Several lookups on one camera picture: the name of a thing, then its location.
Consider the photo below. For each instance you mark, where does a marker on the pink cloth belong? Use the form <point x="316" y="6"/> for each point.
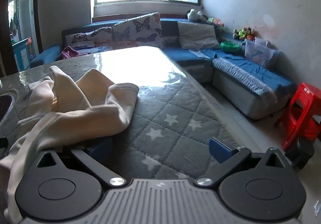
<point x="69" y="52"/>

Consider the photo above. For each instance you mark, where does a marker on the red plastic stool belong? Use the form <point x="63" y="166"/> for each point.
<point x="304" y="103"/>

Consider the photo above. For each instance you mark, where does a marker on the blue child's frame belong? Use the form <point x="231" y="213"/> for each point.
<point x="21" y="50"/>

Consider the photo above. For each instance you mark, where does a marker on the small butterfly print cushion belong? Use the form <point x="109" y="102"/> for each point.
<point x="87" y="38"/>

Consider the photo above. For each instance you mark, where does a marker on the pile of colourful toys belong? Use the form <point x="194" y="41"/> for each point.
<point x="215" y="22"/>

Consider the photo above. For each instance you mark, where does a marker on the large butterfly print cushion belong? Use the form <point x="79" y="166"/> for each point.
<point x="138" y="30"/>

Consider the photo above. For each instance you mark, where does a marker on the dark wooden door frame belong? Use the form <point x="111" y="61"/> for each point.
<point x="36" y="0"/>

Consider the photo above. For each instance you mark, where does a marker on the cream garment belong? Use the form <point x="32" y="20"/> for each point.
<point x="75" y="118"/>

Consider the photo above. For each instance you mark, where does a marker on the green plush toy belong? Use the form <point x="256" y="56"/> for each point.
<point x="241" y="34"/>

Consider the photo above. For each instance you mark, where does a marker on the round dark table cooker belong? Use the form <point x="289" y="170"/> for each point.
<point x="5" y="106"/>

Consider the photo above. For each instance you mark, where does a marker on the green plastic basin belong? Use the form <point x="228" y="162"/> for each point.
<point x="229" y="47"/>

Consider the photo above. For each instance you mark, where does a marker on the blue corner sofa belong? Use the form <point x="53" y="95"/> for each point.
<point x="238" y="68"/>

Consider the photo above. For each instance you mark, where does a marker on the plain grey cushion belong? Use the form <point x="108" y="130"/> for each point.
<point x="198" y="35"/>

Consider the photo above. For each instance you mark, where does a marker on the blue sofa throw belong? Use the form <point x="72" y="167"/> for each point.
<point x="240" y="68"/>

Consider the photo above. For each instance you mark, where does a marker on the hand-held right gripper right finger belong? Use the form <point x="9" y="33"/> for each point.
<point x="218" y="150"/>

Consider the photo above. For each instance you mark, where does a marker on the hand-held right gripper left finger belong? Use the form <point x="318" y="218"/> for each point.
<point x="100" y="147"/>

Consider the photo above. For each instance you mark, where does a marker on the white plush toy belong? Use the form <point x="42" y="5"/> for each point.
<point x="193" y="14"/>

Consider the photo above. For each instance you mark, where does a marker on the clear plastic storage box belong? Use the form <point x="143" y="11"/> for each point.
<point x="258" y="54"/>

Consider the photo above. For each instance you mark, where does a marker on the small black stool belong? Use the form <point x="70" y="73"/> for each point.
<point x="301" y="152"/>

